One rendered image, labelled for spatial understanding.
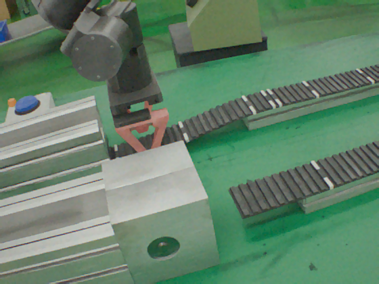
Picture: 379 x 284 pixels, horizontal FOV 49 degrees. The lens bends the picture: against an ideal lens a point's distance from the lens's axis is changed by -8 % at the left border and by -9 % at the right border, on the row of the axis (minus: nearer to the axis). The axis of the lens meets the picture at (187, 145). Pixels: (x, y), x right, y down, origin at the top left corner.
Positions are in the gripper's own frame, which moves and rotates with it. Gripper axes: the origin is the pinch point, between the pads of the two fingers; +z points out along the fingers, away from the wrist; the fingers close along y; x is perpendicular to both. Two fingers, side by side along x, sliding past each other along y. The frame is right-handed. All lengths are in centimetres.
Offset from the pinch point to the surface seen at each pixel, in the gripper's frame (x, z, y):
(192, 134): 6.3, -0.1, 2.0
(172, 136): 3.8, 0.4, 0.3
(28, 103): -16.8, -5.5, -11.6
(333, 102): 28.6, 1.0, 1.6
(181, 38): 14.0, 1.5, -41.2
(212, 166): 7.4, 2.0, 7.3
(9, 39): -79, 50, -277
